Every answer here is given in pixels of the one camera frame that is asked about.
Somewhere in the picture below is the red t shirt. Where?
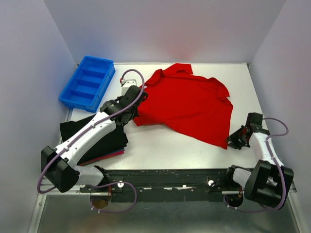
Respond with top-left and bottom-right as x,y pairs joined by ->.
134,63 -> 233,149

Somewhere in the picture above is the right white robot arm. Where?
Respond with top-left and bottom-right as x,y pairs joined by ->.
224,113 -> 294,210

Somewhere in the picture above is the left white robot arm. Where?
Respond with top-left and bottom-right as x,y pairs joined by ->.
41,85 -> 148,193

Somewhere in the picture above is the folded coloured shirts stack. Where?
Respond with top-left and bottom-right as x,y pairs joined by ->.
78,148 -> 125,166

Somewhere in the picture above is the blue plastic bin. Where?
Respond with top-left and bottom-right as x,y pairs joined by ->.
59,56 -> 115,113

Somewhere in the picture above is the black folded t shirt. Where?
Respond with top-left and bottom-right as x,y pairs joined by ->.
60,115 -> 128,161

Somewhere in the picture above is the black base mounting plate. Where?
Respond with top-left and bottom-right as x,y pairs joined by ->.
80,168 -> 244,207

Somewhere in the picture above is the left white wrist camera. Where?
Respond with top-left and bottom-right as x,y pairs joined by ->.
120,78 -> 137,95

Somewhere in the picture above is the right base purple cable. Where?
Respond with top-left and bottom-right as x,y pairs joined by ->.
223,191 -> 268,214

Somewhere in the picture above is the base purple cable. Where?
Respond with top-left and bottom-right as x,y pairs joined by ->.
90,180 -> 138,214
223,191 -> 268,214

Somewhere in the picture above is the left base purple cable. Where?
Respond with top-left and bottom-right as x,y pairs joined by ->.
90,180 -> 138,214

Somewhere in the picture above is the aluminium extrusion rail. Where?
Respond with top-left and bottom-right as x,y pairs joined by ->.
36,179 -> 297,195

